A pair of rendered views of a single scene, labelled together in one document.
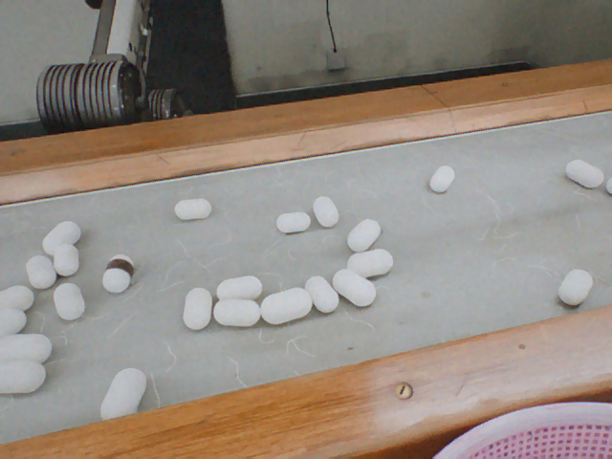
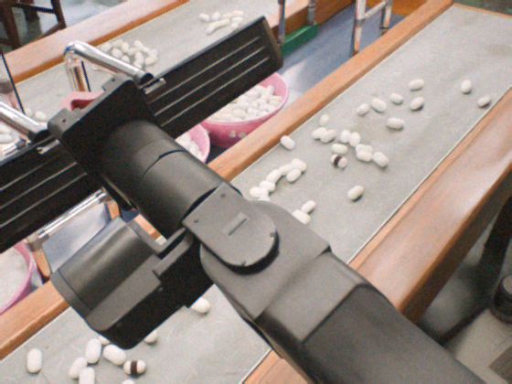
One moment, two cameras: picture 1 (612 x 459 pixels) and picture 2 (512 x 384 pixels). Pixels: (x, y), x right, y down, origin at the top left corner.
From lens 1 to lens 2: 110 cm
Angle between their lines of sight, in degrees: 93
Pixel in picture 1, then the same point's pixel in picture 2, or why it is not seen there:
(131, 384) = (286, 141)
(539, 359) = not seen: hidden behind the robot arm
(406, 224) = not seen: hidden behind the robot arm
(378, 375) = (229, 165)
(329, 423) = (232, 153)
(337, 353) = (249, 179)
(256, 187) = (353, 223)
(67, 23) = not seen: outside the picture
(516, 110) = (264, 367)
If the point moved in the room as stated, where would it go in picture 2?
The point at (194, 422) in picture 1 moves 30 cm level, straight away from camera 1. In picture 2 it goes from (261, 140) to (403, 176)
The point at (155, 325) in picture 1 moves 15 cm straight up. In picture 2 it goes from (308, 161) to (313, 99)
